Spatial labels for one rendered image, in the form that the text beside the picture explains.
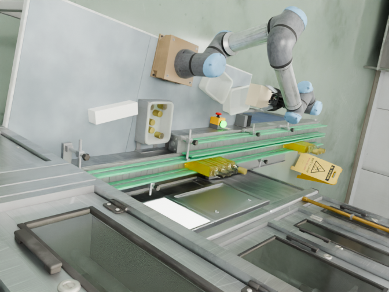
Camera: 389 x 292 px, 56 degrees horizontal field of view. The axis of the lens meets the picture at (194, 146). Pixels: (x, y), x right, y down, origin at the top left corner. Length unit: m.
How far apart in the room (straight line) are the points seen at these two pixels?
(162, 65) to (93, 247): 1.28
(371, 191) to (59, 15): 6.97
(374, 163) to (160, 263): 7.18
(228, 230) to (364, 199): 6.42
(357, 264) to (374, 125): 6.10
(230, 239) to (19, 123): 0.99
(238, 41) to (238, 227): 0.87
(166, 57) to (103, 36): 0.33
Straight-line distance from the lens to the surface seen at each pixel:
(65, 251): 0.76
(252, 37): 1.74
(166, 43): 1.91
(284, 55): 1.56
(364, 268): 1.72
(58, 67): 1.66
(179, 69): 1.91
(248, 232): 1.73
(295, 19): 1.62
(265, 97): 2.12
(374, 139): 7.71
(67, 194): 0.98
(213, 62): 1.79
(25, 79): 1.61
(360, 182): 7.90
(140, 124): 1.90
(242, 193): 2.08
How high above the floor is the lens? 2.22
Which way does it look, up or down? 40 degrees down
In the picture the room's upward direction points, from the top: 109 degrees clockwise
